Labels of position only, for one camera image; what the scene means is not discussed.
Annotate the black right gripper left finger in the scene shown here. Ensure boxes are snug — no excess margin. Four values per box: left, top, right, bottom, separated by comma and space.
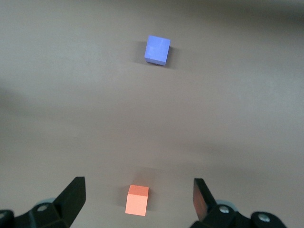
0, 176, 86, 228

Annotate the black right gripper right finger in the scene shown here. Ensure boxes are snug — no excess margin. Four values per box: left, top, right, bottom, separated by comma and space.
191, 178, 287, 228

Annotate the orange foam block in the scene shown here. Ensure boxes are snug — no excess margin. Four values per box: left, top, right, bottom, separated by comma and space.
125, 184, 150, 217

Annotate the brown table cover sheet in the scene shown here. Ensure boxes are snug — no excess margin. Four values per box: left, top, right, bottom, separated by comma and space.
0, 0, 304, 228

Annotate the purple foam block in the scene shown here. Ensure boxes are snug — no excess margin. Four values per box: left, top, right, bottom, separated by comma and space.
143, 35, 171, 67

